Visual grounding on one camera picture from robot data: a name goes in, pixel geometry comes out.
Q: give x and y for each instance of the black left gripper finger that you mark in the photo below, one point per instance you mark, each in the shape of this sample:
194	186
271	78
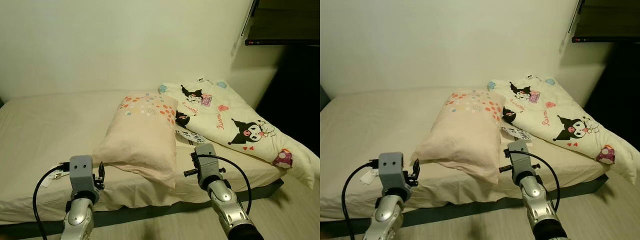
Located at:
101	169
415	167

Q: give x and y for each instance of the white paper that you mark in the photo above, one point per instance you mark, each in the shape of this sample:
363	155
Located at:
51	178
368	177

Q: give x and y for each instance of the pink dotted pillow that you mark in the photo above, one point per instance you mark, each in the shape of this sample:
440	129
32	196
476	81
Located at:
460	140
140	145

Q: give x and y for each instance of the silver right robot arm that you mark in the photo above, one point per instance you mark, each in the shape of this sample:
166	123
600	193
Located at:
542	210
230	210

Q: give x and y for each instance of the cream sheeted bed mattress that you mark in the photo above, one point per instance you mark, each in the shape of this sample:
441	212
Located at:
50	130
370	130

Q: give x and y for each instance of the cream Kuromi print quilt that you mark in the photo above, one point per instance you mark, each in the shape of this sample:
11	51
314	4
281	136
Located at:
555	112
225	115

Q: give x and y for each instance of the black flat television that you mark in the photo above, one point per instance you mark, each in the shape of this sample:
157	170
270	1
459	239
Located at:
610	22
285	25

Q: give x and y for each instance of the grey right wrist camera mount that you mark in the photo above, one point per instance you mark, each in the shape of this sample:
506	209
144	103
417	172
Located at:
206	160
520	156

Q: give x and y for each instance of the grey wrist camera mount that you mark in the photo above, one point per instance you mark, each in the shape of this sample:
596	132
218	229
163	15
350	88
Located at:
81	172
520	156
391	170
206	160

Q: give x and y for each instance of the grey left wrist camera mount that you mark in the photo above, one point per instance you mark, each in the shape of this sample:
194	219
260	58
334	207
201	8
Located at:
81	172
391	170

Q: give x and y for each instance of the dark grey bed frame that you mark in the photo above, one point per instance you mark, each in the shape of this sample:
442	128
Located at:
465	207
150	212

